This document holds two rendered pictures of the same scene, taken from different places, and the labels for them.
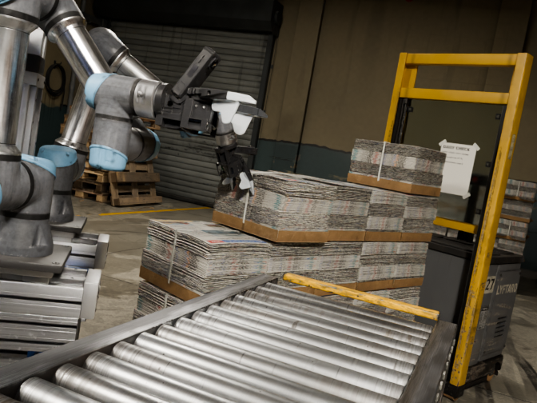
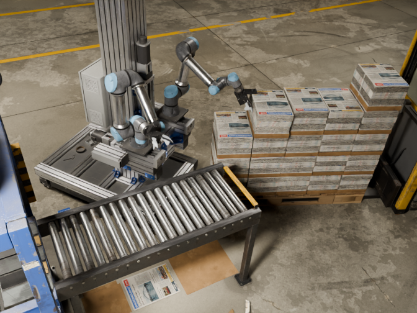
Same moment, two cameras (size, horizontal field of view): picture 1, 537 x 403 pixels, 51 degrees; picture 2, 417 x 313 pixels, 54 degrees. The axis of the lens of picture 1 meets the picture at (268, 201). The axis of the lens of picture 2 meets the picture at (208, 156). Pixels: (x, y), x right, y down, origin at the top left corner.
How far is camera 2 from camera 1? 2.19 m
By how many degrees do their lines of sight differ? 49
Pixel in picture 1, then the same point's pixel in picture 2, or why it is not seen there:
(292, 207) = (262, 125)
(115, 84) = (136, 123)
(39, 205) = not seen: hidden behind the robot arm
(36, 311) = (142, 163)
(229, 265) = (230, 145)
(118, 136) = (139, 136)
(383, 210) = (340, 120)
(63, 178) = (171, 102)
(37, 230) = not seen: hidden behind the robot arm
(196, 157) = not seen: outside the picture
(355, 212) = (315, 122)
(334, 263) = (300, 143)
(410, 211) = (366, 120)
